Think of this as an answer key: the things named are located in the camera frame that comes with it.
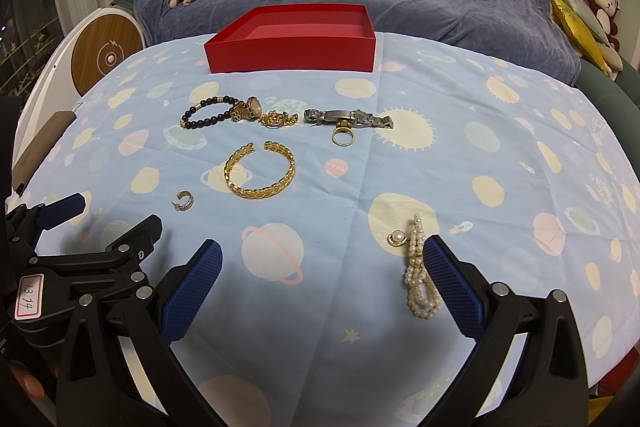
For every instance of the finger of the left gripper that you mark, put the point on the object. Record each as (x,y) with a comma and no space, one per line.
(32,221)
(131,248)

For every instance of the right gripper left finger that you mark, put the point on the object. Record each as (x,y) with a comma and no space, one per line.
(117,366)

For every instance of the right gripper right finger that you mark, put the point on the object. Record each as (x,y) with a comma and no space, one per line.
(549,385)

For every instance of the small hoop earring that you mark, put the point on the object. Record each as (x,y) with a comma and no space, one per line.
(184,201)

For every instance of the gold woven cuff bangle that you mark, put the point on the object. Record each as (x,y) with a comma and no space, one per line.
(259,172)

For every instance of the silver metal watch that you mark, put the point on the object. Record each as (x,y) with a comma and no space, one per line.
(355,118)

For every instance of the red jewelry tray box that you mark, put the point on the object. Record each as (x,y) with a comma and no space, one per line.
(316,36)

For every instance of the person left hand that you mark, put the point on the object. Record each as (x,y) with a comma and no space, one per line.
(29,384)

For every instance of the brown wooden board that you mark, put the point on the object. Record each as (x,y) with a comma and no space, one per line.
(38,148)

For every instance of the round wooden white device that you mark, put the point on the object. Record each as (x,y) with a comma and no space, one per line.
(92,49)

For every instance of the planet print blue cloth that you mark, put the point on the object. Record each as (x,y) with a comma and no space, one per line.
(308,323)

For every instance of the yellow gold cushion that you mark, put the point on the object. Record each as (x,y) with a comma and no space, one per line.
(579,35)

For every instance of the grey patterned cushion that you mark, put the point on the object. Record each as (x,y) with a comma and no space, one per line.
(583,10)

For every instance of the red monkey plush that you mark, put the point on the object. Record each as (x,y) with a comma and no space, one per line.
(605,12)

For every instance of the green sofa frame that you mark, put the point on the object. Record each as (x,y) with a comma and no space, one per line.
(607,96)

